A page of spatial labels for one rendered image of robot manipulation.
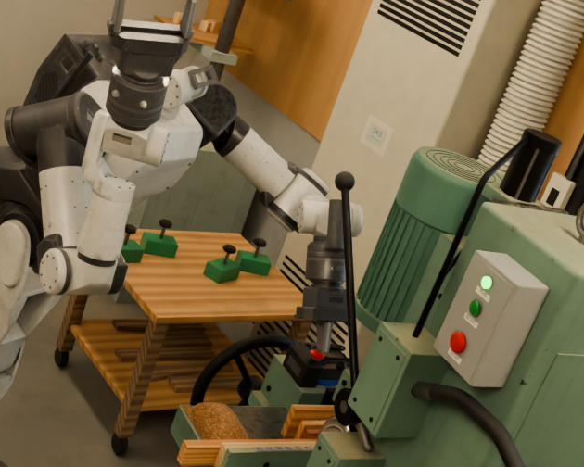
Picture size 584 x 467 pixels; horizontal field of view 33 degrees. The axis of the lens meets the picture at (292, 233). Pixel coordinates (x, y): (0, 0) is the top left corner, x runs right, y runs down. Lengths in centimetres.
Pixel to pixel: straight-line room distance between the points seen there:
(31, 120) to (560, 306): 97
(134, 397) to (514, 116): 143
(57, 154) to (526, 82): 168
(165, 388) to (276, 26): 174
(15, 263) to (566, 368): 121
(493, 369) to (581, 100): 186
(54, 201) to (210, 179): 228
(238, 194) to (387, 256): 246
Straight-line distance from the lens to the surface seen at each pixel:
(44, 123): 181
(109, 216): 165
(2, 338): 230
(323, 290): 192
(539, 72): 306
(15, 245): 216
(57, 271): 170
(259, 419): 193
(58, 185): 177
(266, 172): 217
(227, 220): 414
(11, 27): 448
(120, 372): 332
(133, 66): 154
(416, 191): 163
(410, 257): 165
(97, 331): 352
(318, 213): 192
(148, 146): 161
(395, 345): 147
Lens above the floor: 190
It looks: 21 degrees down
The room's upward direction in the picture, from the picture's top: 20 degrees clockwise
